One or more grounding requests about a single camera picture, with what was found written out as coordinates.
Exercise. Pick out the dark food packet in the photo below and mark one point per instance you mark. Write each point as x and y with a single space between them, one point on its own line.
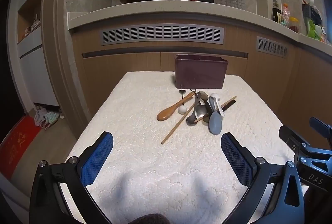
276 15

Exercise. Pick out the pile of slippers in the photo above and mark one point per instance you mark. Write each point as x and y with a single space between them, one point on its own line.
46 117

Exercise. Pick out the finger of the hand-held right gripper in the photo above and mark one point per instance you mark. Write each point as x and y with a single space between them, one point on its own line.
291 139
321 130

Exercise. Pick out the white plastic spoon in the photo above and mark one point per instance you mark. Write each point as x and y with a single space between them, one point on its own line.
216 99

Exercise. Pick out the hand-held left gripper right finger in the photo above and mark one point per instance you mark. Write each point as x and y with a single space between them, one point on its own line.
237 159

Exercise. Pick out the wooden kitchen cabinet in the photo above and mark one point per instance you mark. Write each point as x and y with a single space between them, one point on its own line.
124 63

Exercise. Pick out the white shelf cabinet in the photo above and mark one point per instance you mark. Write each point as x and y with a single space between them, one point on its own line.
36 66

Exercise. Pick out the dark fuzzy object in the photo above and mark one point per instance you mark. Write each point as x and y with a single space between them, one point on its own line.
149 218

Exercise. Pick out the small grey vent grille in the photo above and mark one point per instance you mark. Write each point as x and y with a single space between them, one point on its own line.
271 47

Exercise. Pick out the silver metal spoon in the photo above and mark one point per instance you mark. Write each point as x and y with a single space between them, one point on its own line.
201 110

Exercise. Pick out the white ball-tipped utensil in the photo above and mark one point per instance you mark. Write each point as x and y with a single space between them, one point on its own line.
182 109

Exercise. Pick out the grey rice paddle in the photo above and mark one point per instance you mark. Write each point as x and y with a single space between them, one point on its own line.
215 124

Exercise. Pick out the red doormat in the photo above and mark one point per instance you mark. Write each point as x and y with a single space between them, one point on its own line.
18 143

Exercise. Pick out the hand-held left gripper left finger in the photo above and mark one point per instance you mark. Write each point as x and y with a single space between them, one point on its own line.
97 159

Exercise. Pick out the white lace tablecloth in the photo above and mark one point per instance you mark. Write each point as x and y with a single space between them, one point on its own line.
145 161

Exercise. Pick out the black storage basket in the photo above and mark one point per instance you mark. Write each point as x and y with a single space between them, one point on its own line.
311 13

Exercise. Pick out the large grey vent grille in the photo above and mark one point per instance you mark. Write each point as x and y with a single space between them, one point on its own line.
160 34

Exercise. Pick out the green plastic bags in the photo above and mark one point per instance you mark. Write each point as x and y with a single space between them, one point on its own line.
315 31

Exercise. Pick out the dark shovel-shaped metal spoon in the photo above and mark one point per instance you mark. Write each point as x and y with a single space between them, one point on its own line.
182 92

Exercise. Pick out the orange-capped plastic bottle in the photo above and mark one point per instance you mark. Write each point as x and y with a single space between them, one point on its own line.
285 15

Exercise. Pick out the purple plastic utensil holder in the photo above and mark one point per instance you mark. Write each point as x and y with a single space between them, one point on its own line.
199 73

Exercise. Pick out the wooden spoon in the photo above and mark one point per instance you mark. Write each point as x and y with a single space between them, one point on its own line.
166 114

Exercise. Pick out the light stone countertop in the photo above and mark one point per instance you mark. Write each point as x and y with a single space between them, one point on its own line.
155 10

